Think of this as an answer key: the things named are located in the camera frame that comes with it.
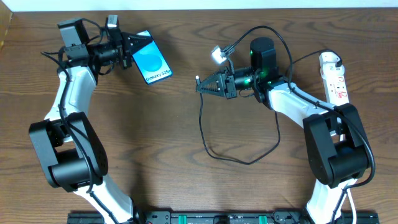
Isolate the black USB charging cable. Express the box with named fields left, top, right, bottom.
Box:
left=195, top=49, right=343, bottom=166

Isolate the white USB wall charger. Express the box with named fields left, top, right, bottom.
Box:
left=319, top=52, right=345, bottom=79

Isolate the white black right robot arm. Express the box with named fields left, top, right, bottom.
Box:
left=196, top=37, right=375, bottom=223

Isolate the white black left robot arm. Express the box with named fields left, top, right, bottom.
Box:
left=29, top=15, right=154, bottom=223

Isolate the white power strip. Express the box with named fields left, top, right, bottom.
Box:
left=320, top=63, right=349, bottom=106

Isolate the brown cardboard left panel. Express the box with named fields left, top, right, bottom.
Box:
left=0, top=1, right=13, bottom=49

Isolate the blue Galaxy smartphone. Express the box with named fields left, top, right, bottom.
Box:
left=132, top=40, right=173, bottom=85

